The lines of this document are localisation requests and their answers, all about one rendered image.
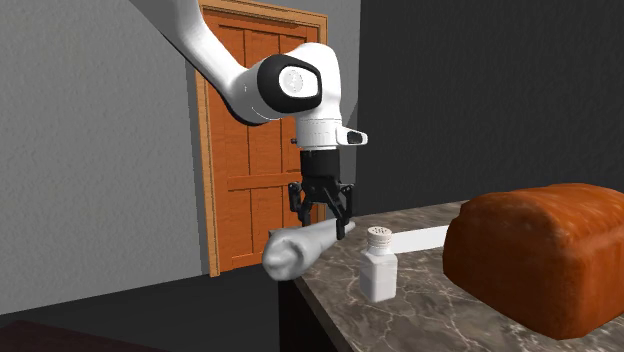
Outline white salt shaker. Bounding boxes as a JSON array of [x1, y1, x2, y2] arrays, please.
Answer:
[[359, 225, 399, 304]]

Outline orange wooden door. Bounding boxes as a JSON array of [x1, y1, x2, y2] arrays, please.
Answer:
[[194, 0, 329, 278]]

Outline brown bread loaf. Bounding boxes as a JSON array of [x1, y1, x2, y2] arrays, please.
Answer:
[[442, 182, 624, 341]]

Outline white rolled cloth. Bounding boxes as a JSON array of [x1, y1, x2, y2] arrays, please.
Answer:
[[261, 218, 357, 282]]

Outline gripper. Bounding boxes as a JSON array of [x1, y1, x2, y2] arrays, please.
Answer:
[[287, 148, 355, 241]]

